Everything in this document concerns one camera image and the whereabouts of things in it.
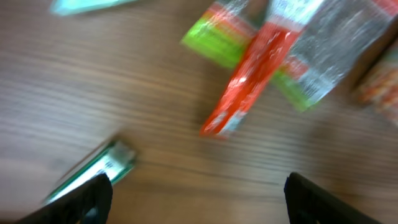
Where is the instant noodle cup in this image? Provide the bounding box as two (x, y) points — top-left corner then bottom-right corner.
(357, 40), (397, 125)

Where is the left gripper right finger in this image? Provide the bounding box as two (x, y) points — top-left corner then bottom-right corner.
(284, 172), (380, 224)

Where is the red stick packet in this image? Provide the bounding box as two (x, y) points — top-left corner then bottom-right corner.
(201, 0), (324, 138)

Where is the green snack bag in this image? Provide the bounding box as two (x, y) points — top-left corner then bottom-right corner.
(182, 0), (397, 111)

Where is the light blue tissue pack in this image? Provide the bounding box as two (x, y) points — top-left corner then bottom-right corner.
(50, 0), (137, 16)

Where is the green white gum box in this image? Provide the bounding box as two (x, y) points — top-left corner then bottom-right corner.
(44, 139), (136, 205)

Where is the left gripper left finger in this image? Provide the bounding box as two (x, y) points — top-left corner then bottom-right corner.
(16, 174), (113, 224)

